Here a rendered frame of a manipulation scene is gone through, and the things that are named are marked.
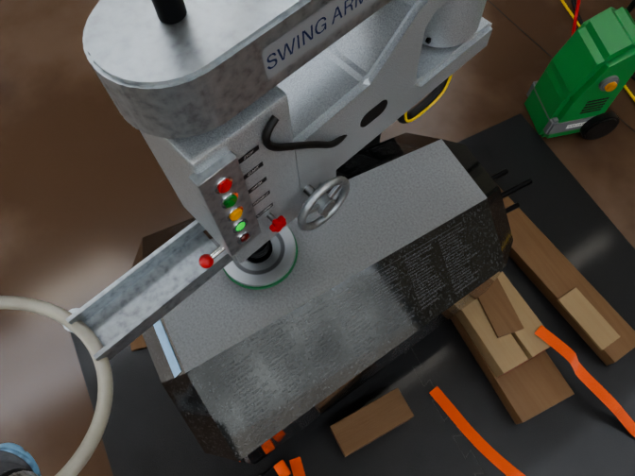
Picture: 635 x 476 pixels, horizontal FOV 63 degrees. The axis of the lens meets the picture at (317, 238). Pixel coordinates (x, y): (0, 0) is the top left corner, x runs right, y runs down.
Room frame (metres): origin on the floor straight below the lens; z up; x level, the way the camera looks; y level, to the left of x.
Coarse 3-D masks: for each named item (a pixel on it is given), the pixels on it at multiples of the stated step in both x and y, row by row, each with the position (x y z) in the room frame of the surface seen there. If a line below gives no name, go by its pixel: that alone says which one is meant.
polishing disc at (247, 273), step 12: (276, 240) 0.61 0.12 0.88; (288, 240) 0.61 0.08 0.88; (276, 252) 0.58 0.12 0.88; (288, 252) 0.57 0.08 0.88; (228, 264) 0.55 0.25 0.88; (240, 264) 0.55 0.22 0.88; (252, 264) 0.55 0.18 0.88; (264, 264) 0.54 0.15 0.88; (276, 264) 0.54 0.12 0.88; (288, 264) 0.54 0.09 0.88; (240, 276) 0.52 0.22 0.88; (252, 276) 0.51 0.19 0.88; (264, 276) 0.51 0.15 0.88; (276, 276) 0.51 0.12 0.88
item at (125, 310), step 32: (192, 224) 0.57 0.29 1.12; (160, 256) 0.50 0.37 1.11; (192, 256) 0.50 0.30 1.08; (224, 256) 0.48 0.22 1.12; (128, 288) 0.44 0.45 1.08; (160, 288) 0.43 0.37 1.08; (192, 288) 0.42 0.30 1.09; (96, 320) 0.37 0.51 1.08; (128, 320) 0.36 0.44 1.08; (96, 352) 0.28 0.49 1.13
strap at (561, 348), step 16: (544, 336) 0.41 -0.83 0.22; (560, 352) 0.35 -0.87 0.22; (576, 368) 0.30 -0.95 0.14; (592, 384) 0.23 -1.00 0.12; (448, 400) 0.24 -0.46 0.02; (608, 400) 0.17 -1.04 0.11; (624, 416) 0.11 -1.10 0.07; (464, 432) 0.11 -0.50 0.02; (480, 448) 0.05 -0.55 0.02; (496, 464) -0.01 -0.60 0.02
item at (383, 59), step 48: (432, 0) 0.80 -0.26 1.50; (336, 48) 0.78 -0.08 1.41; (384, 48) 0.74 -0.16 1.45; (432, 48) 0.92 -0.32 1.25; (480, 48) 0.96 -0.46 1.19; (288, 96) 0.69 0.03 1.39; (336, 96) 0.67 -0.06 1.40; (384, 96) 0.73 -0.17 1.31; (288, 144) 0.54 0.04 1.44; (336, 144) 0.62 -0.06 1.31
